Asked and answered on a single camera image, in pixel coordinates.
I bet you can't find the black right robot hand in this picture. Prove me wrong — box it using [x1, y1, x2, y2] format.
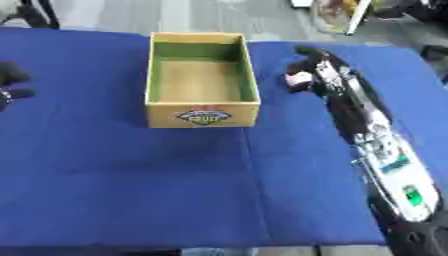
[283, 45, 392, 144]

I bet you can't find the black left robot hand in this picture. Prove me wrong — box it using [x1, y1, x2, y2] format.
[0, 61, 39, 113]

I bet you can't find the small pink white block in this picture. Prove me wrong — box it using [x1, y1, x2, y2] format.
[283, 71, 315, 87]

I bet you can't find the tan cardboard box green inside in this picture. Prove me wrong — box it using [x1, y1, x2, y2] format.
[143, 31, 263, 129]

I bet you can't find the black chair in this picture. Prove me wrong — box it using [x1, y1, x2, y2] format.
[0, 0, 63, 30]

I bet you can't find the white pole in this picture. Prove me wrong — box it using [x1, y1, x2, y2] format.
[343, 0, 375, 36]

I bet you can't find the clear plastic bag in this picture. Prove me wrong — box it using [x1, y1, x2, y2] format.
[308, 0, 359, 34]

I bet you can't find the black bag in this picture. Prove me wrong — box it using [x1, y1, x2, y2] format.
[372, 0, 448, 24]

